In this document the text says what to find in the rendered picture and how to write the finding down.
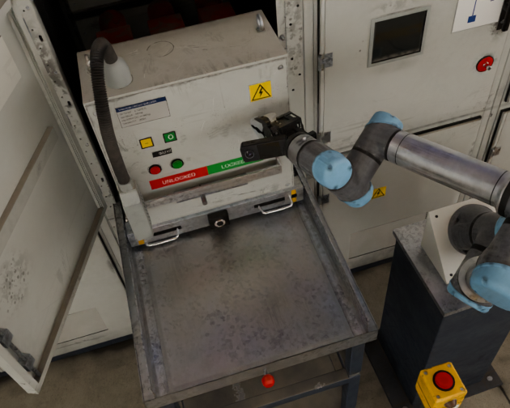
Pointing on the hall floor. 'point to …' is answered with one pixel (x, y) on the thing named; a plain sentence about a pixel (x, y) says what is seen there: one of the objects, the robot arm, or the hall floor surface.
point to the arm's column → (435, 331)
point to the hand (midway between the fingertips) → (251, 123)
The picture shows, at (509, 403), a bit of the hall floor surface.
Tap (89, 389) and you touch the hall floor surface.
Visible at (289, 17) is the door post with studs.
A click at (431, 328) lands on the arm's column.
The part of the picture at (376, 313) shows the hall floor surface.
